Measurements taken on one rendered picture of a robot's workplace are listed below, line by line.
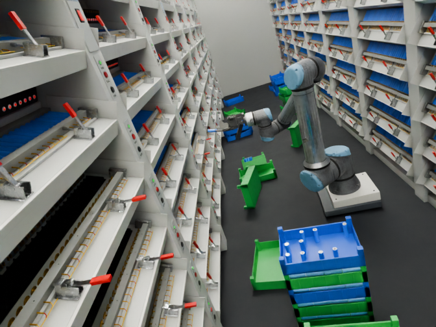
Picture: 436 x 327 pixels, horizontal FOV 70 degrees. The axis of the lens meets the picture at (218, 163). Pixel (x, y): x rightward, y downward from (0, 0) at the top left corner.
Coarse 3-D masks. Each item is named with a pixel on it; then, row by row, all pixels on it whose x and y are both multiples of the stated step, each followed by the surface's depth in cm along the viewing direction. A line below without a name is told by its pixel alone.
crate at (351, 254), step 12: (348, 216) 127; (300, 228) 133; (312, 228) 133; (324, 228) 132; (336, 228) 131; (348, 228) 128; (288, 240) 137; (312, 240) 132; (324, 240) 130; (336, 240) 128; (348, 240) 126; (312, 252) 126; (324, 252) 124; (348, 252) 120; (360, 252) 111; (288, 264) 118; (300, 264) 117; (312, 264) 116; (324, 264) 115; (336, 264) 115; (348, 264) 114; (360, 264) 113
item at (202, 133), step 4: (196, 132) 234; (200, 132) 236; (204, 132) 236; (200, 136) 235; (204, 136) 236; (200, 144) 220; (204, 144) 229; (200, 148) 214; (196, 152) 206; (200, 152) 207; (200, 160) 195; (200, 164) 180; (200, 168) 181
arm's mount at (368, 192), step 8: (360, 176) 201; (368, 176) 198; (368, 184) 191; (328, 192) 199; (360, 192) 186; (368, 192) 184; (376, 192) 181; (336, 200) 187; (344, 200) 186; (352, 200) 185; (360, 200) 185; (368, 200) 184
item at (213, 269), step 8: (216, 232) 188; (208, 240) 180; (216, 240) 181; (208, 248) 174; (216, 248) 172; (208, 256) 167; (216, 256) 169; (208, 264) 161; (216, 264) 163; (208, 272) 157; (216, 272) 158; (208, 280) 152; (216, 280) 153; (208, 288) 147; (216, 288) 148; (216, 296) 144; (216, 304) 140; (216, 312) 132
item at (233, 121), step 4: (228, 116) 206; (232, 116) 203; (236, 116) 204; (240, 116) 204; (244, 116) 202; (228, 120) 202; (232, 120) 203; (236, 120) 204; (240, 120) 204; (244, 120) 202; (228, 124) 203; (232, 124) 203; (236, 124) 203
